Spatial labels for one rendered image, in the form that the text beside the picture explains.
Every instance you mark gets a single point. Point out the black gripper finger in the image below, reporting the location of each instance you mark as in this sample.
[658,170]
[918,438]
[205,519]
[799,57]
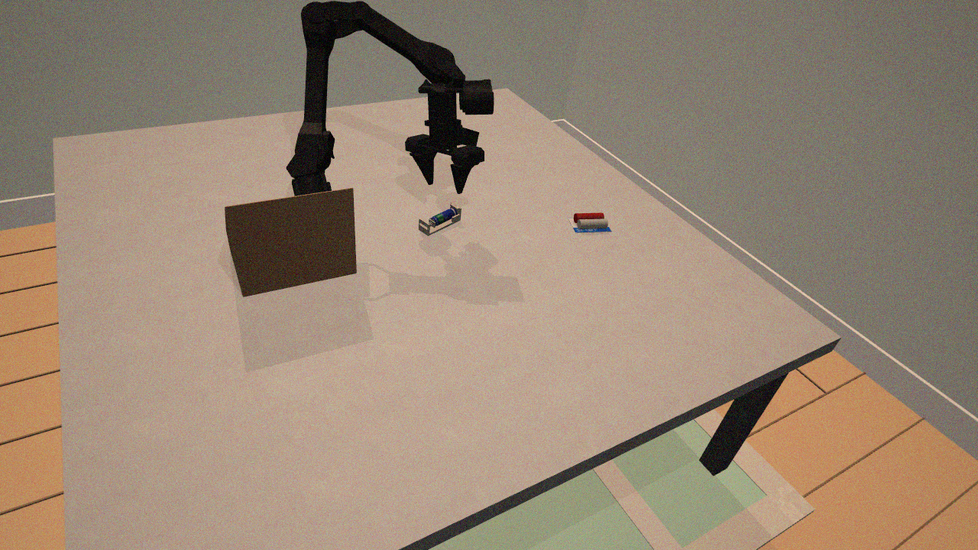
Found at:
[426,164]
[460,175]

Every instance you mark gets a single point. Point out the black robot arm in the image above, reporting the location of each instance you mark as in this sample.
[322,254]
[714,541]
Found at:
[314,145]

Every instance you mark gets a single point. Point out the blue cylindrical battery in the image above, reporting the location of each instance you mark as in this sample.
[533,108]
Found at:
[444,216]

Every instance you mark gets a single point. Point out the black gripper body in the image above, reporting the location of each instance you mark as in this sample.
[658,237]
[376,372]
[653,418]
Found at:
[442,138]

